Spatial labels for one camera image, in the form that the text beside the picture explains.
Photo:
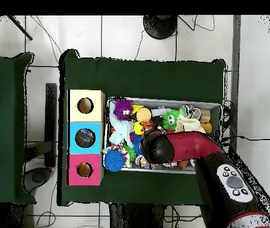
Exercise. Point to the blue spiky ball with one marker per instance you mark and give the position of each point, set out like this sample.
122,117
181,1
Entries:
114,160

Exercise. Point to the cream waffle cloth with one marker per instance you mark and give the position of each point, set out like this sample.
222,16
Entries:
188,124

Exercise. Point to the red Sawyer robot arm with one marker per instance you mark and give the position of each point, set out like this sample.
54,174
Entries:
191,144

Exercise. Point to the wooden three-hole box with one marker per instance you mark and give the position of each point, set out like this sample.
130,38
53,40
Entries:
87,118

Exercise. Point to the shallow mesh bin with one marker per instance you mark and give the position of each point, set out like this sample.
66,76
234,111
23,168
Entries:
216,114

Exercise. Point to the yellow smiley ball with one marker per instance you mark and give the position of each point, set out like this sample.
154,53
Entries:
138,128

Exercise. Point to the orange foam disc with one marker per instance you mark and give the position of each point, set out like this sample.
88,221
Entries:
143,114

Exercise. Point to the light blue waffle cloth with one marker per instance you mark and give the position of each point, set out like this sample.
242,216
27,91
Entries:
119,131

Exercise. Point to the purple spiky ball with eyes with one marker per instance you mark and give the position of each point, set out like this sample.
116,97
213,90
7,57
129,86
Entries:
121,108

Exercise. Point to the confetti print cloth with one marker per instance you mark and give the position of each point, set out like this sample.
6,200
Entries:
125,150

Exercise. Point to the green spiky ball with eyes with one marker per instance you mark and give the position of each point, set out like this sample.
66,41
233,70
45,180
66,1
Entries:
170,120

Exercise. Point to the dark green tablecloth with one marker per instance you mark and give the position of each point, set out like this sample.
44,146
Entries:
144,78

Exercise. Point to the wooden block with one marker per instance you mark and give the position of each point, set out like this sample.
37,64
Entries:
206,116

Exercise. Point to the orange plush toy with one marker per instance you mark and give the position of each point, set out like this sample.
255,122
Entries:
207,127

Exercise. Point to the black upright panel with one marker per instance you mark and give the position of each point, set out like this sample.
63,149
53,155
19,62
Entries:
51,118

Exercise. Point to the black round stand base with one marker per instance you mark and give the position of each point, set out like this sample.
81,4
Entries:
160,27

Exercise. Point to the grey stand foot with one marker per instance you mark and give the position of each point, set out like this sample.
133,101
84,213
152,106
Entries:
38,178

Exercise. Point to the green cloth side table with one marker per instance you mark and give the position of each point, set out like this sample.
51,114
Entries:
4,142

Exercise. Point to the black rod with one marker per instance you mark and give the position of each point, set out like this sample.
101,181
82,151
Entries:
20,28

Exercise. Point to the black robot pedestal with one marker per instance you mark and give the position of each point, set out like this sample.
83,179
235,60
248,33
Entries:
134,218

